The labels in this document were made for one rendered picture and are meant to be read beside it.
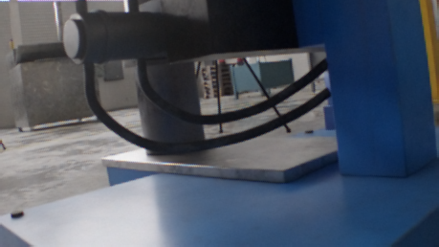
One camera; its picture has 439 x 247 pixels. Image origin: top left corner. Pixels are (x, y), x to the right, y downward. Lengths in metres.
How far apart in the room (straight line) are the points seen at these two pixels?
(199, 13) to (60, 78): 8.32
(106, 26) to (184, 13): 0.15
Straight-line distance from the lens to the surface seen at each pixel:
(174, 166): 1.24
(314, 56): 7.41
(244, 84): 9.38
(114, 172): 1.58
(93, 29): 0.86
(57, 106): 9.04
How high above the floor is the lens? 0.35
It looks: 4 degrees down
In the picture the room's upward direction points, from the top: 8 degrees counter-clockwise
